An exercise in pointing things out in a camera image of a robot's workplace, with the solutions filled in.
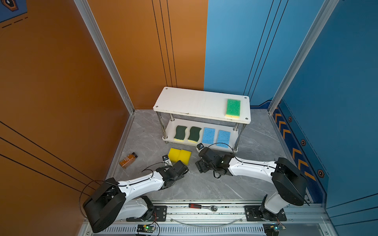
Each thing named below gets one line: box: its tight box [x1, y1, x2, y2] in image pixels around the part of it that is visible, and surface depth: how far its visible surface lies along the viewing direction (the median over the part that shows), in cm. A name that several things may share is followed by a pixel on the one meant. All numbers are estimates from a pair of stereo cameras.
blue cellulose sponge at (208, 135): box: [201, 127, 216, 145], surface depth 98 cm
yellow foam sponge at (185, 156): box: [179, 149, 192, 166], surface depth 94 cm
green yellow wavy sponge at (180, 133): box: [173, 125, 188, 142], surface depth 98 cm
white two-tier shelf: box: [153, 86, 252, 151], surface depth 81 cm
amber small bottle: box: [119, 151, 139, 170], surface depth 91 cm
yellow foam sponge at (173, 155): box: [168, 147, 182, 163], surface depth 96 cm
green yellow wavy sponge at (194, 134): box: [187, 126, 202, 144], surface depth 97 cm
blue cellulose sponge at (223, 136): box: [216, 129, 231, 149], surface depth 96 cm
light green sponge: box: [224, 98, 241, 119], surface depth 72 cm
